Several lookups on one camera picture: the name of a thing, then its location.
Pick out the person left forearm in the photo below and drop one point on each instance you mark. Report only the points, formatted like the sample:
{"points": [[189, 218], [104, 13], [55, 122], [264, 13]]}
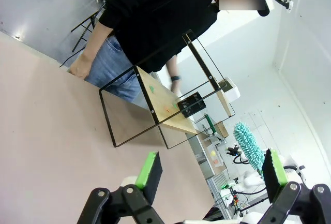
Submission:
{"points": [[172, 66]]}

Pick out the black white camera mount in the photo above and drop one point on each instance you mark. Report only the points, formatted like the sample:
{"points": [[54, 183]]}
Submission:
{"points": [[283, 1]]}

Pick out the green cylindrical post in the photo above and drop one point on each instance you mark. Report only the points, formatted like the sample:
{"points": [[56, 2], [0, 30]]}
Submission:
{"points": [[210, 124]]}

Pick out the person right forearm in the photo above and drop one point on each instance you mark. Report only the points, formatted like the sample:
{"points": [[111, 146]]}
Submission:
{"points": [[95, 43]]}

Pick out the black metal folding frame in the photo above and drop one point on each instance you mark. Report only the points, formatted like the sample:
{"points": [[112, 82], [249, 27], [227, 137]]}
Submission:
{"points": [[86, 27]]}

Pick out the person right hand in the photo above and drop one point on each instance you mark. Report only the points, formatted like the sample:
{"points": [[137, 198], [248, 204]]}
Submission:
{"points": [[80, 66]]}

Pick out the teal microfibre duster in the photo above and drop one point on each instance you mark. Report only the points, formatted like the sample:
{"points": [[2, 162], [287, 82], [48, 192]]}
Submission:
{"points": [[247, 143]]}

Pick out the person blue jeans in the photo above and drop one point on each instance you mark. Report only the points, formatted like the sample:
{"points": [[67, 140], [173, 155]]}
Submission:
{"points": [[111, 63]]}

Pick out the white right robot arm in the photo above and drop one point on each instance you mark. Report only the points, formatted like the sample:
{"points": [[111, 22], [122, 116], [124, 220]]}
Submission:
{"points": [[252, 180]]}

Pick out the black cylindrical container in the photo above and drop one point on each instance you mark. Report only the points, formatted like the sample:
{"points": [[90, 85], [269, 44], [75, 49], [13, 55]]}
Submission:
{"points": [[192, 105]]}

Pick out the person torso in black sweater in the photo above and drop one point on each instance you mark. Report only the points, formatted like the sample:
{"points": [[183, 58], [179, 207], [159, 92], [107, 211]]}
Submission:
{"points": [[155, 14]]}

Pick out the green paper scrap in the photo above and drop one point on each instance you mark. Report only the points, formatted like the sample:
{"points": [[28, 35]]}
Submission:
{"points": [[152, 88], [175, 105]]}

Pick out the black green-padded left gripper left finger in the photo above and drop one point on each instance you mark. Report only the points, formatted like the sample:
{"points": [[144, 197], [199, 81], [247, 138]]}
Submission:
{"points": [[151, 175]]}

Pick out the black wristwatch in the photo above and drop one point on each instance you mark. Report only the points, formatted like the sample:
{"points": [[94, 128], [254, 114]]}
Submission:
{"points": [[175, 78]]}

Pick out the person left hand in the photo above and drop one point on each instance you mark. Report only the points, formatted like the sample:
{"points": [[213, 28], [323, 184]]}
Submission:
{"points": [[175, 88]]}

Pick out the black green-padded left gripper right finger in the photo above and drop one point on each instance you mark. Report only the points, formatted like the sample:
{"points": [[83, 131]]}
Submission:
{"points": [[272, 177]]}

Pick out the white rounded box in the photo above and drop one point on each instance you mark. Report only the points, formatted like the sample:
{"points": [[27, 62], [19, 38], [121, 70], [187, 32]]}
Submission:
{"points": [[234, 93]]}

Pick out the two-tier wooden black-framed shelf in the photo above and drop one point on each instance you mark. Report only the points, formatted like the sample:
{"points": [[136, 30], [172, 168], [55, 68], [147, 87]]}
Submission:
{"points": [[160, 99]]}

